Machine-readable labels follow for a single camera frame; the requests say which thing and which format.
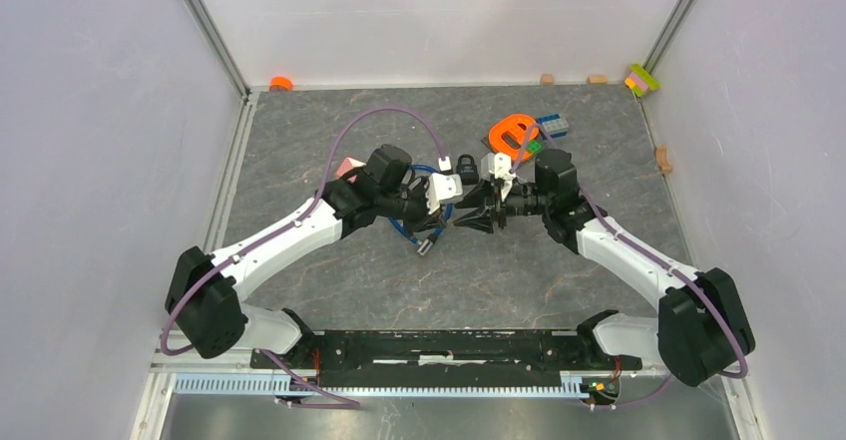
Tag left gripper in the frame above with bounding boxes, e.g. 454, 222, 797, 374
378, 177, 446, 239

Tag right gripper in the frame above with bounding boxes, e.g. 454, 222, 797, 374
453, 178, 552, 235

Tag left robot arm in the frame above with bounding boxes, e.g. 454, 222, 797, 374
160, 145, 457, 368

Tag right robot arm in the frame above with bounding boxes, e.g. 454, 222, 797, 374
455, 149, 755, 387

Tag black padlock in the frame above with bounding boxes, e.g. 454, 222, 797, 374
455, 154, 480, 186

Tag orange letter block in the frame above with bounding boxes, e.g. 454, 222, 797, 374
485, 113, 538, 162

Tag green lego brick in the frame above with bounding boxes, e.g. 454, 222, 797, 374
525, 140, 544, 157

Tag pink wooden puzzle box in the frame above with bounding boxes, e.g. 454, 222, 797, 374
335, 157, 365, 184

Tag blue lego brick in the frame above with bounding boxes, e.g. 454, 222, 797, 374
536, 114, 570, 140

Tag wooden block left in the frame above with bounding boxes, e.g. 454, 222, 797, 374
540, 73, 555, 86

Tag wooden block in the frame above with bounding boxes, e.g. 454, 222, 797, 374
587, 74, 609, 85
540, 73, 555, 86

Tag wooden block right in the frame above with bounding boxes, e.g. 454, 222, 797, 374
587, 74, 609, 85

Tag wooden arch piece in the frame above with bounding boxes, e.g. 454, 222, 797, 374
654, 146, 673, 175

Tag orange round cap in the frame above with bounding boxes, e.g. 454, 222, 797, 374
268, 76, 293, 92

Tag stacked coloured lego bricks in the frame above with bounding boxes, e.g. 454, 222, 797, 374
624, 64, 660, 98

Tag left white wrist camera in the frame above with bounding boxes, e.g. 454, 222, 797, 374
425, 157, 463, 215

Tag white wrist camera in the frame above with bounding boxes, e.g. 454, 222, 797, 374
425, 157, 463, 215
480, 153, 516, 202

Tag blue cable loop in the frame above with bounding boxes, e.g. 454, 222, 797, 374
386, 164, 455, 257

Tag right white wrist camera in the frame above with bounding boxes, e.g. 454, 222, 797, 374
480, 153, 516, 202

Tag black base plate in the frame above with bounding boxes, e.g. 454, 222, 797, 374
280, 329, 642, 387

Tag blue slotted cable duct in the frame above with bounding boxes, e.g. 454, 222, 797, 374
173, 373, 585, 399

